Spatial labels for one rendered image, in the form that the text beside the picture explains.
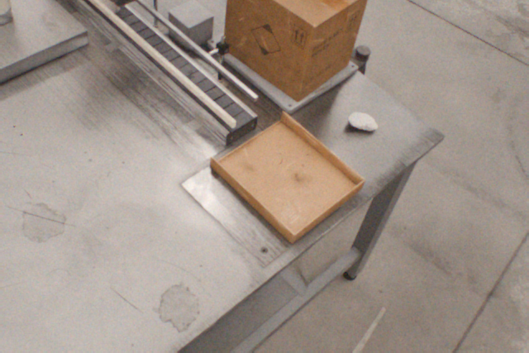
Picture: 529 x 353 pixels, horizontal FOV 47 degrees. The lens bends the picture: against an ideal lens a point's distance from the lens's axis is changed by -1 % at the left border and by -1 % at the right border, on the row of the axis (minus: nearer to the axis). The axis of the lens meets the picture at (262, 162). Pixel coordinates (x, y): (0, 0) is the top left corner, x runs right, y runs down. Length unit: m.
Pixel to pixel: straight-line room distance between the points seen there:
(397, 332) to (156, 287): 1.21
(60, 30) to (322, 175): 0.86
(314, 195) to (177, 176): 0.35
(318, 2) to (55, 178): 0.80
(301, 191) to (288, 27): 0.42
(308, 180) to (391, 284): 0.98
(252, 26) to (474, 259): 1.43
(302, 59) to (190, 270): 0.62
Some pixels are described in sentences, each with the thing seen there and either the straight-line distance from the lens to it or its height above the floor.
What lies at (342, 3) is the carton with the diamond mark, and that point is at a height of 1.12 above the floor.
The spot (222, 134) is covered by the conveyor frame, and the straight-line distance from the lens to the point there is 1.59.
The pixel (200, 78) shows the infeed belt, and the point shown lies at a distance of 1.71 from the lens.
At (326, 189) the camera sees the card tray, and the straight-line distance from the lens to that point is 1.56.
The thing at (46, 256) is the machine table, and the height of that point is 0.83.
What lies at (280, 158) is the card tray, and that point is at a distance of 1.60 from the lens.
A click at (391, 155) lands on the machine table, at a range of 1.69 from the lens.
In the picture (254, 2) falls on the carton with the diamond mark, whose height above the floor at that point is 1.08.
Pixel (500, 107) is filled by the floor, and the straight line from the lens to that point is 3.31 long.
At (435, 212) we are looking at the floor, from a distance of 2.71.
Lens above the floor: 2.06
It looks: 51 degrees down
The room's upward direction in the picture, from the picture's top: 11 degrees clockwise
